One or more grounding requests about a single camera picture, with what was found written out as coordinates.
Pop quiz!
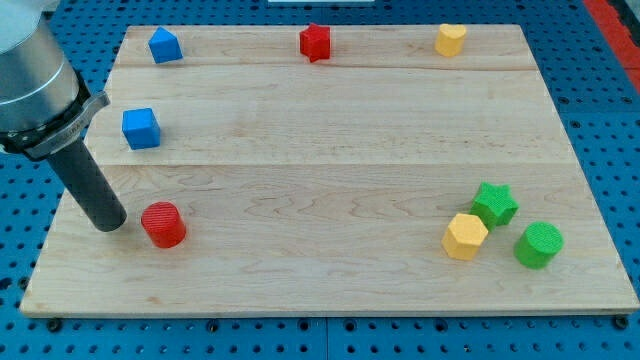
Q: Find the red cylinder block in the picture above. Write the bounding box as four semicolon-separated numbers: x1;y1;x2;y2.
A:
141;202;187;248

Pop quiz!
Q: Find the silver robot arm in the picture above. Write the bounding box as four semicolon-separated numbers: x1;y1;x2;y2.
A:
1;0;110;159

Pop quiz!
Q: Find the wooden board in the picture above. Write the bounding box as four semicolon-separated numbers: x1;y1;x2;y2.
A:
21;25;639;319

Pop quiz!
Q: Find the red star block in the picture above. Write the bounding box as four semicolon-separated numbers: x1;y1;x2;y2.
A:
299;23;331;63

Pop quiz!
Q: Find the yellow hexagon block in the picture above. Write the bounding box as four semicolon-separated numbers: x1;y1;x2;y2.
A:
441;213;489;261

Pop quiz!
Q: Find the green star block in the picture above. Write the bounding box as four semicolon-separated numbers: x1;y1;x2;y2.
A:
469;182;519;232

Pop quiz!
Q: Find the blue cube block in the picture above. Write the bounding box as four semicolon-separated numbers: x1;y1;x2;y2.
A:
121;108;161;150

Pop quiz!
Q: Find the yellow heart block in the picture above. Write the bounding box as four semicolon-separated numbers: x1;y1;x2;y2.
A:
434;23;467;57

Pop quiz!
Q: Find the blue pentagon block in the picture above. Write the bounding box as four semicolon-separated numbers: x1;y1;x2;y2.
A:
148;27;183;64

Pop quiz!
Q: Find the green cylinder block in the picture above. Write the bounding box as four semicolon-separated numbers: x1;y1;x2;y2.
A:
514;221;564;269

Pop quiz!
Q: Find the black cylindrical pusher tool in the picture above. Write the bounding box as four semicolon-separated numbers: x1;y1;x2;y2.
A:
47;138;127;232

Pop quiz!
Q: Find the red tape strip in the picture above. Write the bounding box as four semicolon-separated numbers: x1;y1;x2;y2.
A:
583;0;639;91

